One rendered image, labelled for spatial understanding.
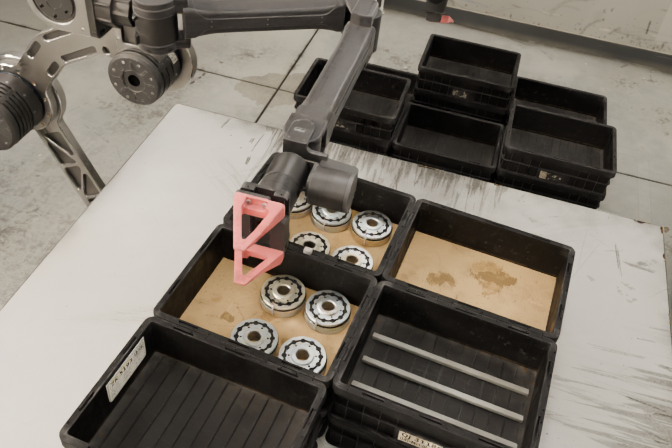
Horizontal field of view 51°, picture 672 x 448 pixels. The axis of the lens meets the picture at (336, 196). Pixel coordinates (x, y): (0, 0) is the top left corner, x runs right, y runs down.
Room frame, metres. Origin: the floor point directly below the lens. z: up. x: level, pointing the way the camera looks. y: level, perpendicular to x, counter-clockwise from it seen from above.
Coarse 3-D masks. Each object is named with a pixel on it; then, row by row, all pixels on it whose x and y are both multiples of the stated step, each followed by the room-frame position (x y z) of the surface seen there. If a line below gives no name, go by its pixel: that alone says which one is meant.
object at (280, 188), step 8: (264, 176) 0.73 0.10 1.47; (272, 176) 0.72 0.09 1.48; (280, 176) 0.72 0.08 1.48; (248, 184) 0.67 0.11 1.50; (256, 184) 0.67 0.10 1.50; (264, 184) 0.71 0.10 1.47; (272, 184) 0.70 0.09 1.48; (280, 184) 0.71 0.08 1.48; (288, 184) 0.71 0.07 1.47; (296, 184) 0.72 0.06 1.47; (256, 192) 0.67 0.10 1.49; (264, 192) 0.67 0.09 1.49; (272, 192) 0.67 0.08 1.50; (280, 192) 0.66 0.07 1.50; (288, 192) 0.67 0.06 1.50; (296, 192) 0.71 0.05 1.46; (272, 200) 0.67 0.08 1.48; (280, 200) 0.66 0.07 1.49; (288, 200) 0.66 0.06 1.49; (296, 200) 0.71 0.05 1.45; (288, 208) 0.66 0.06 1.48; (256, 224) 0.66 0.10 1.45; (264, 240) 0.67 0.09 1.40; (288, 240) 0.67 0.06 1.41
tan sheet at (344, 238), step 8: (352, 216) 1.34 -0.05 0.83; (296, 224) 1.29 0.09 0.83; (304, 224) 1.29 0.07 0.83; (312, 224) 1.29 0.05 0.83; (392, 224) 1.33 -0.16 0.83; (296, 232) 1.26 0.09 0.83; (320, 232) 1.27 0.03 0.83; (344, 232) 1.28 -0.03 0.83; (392, 232) 1.30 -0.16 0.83; (328, 240) 1.24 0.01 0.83; (336, 240) 1.25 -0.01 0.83; (344, 240) 1.25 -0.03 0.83; (352, 240) 1.25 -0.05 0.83; (336, 248) 1.22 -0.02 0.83; (368, 248) 1.23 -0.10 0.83; (376, 248) 1.23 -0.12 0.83; (384, 248) 1.24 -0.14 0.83; (376, 256) 1.21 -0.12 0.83; (376, 264) 1.18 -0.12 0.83
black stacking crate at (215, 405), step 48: (144, 336) 0.83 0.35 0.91; (144, 384) 0.78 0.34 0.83; (192, 384) 0.79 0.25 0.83; (240, 384) 0.80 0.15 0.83; (288, 384) 0.77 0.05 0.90; (96, 432) 0.66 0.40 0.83; (144, 432) 0.67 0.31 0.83; (192, 432) 0.69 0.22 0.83; (240, 432) 0.70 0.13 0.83; (288, 432) 0.71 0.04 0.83
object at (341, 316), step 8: (312, 296) 1.03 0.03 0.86; (320, 296) 1.03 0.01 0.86; (328, 296) 1.03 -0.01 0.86; (336, 296) 1.04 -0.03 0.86; (344, 296) 1.04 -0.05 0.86; (312, 304) 1.01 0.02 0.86; (344, 304) 1.02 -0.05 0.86; (312, 312) 0.99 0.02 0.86; (344, 312) 1.00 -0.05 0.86; (312, 320) 0.96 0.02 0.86; (320, 320) 0.96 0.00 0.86; (328, 320) 0.97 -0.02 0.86; (336, 320) 0.97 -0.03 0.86; (344, 320) 0.97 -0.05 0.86
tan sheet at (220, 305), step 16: (224, 272) 1.10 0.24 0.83; (208, 288) 1.04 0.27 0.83; (224, 288) 1.05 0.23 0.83; (240, 288) 1.05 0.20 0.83; (256, 288) 1.06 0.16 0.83; (192, 304) 0.99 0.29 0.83; (208, 304) 1.00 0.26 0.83; (224, 304) 1.00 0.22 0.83; (240, 304) 1.01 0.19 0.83; (256, 304) 1.01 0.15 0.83; (352, 304) 1.05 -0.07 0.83; (192, 320) 0.95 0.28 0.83; (208, 320) 0.95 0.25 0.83; (224, 320) 0.96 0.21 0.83; (240, 320) 0.96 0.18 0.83; (272, 320) 0.97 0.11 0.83; (288, 320) 0.98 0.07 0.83; (304, 320) 0.98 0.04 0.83; (288, 336) 0.94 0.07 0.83; (320, 336) 0.95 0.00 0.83; (336, 336) 0.95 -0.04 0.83; (336, 352) 0.91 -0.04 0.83
